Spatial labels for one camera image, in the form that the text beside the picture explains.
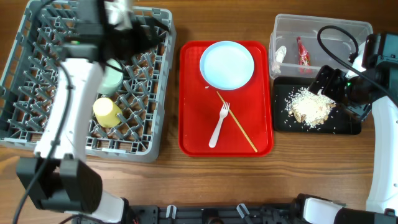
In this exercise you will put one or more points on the yellow cup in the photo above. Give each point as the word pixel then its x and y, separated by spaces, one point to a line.
pixel 106 112

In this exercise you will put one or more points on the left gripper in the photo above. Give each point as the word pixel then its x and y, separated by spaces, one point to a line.
pixel 142 45

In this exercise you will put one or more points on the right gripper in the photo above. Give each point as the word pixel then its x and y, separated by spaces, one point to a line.
pixel 336 76

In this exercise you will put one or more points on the wooden chopstick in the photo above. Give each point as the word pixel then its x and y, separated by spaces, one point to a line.
pixel 238 123

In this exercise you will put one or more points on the red wrapper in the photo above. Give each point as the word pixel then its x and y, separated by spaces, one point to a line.
pixel 304 56

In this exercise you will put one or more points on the black waste tray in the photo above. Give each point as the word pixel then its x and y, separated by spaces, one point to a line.
pixel 284 88

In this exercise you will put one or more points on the green bowl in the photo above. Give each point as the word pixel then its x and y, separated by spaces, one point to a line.
pixel 112 78

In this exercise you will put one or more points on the clear plastic bin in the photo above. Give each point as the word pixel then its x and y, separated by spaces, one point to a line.
pixel 287 27

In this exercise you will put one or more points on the white plastic fork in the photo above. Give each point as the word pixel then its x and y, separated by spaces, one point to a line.
pixel 223 113

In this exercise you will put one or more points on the red plastic tray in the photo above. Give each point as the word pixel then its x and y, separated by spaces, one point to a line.
pixel 199 107

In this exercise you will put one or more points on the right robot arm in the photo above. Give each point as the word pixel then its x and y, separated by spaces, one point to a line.
pixel 375 86

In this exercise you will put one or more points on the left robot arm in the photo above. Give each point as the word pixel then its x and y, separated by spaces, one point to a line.
pixel 57 177

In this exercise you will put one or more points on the grey dishwasher rack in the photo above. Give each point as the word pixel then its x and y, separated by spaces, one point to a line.
pixel 29 82

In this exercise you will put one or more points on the light blue plate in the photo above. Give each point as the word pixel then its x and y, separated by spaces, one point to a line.
pixel 226 65

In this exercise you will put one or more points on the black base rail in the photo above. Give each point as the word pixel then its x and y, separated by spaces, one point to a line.
pixel 239 214

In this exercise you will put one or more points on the food scraps and rice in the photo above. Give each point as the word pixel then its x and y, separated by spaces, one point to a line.
pixel 308 108

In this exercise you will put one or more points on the crumpled white wrapper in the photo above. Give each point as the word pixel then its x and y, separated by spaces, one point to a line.
pixel 279 57

